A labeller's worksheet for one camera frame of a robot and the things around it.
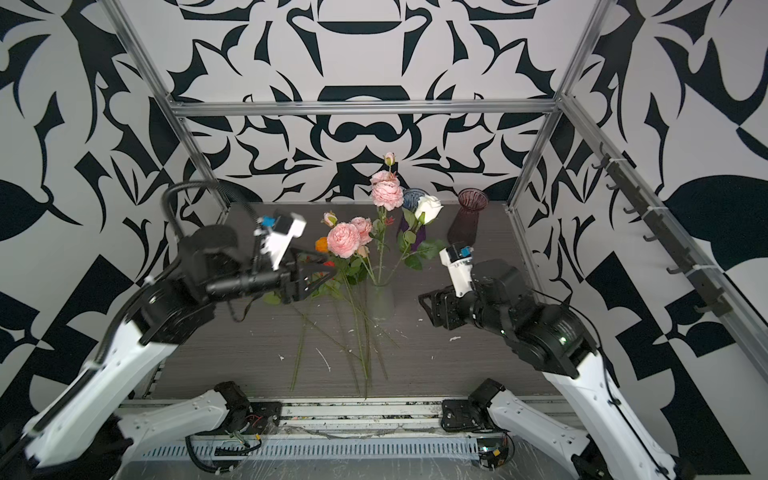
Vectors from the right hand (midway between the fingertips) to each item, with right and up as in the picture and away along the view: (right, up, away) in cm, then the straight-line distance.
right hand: (432, 293), depth 61 cm
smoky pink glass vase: (+17, +14, +41) cm, 47 cm away
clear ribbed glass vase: (-11, -8, +27) cm, 30 cm away
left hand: (-19, +8, -7) cm, 22 cm away
